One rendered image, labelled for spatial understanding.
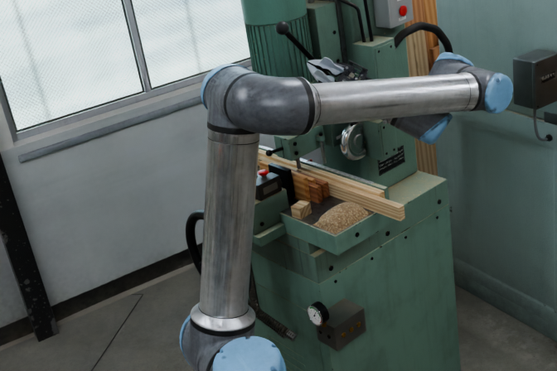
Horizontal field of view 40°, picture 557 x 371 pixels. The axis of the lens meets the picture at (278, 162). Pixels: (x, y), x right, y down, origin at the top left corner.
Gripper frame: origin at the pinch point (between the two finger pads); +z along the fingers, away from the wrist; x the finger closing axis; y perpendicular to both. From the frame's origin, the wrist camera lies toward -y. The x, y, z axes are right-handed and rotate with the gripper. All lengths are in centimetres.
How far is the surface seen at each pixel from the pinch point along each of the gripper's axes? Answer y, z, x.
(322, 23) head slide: -14.9, 6.2, -17.2
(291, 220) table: -26.3, -12.6, 34.0
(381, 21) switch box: -20.4, -7.1, -27.9
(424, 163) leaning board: -194, -40, -45
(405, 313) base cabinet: -65, -55, 37
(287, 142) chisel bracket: -29.0, 0.0, 14.6
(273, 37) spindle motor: -7.5, 14.2, -4.4
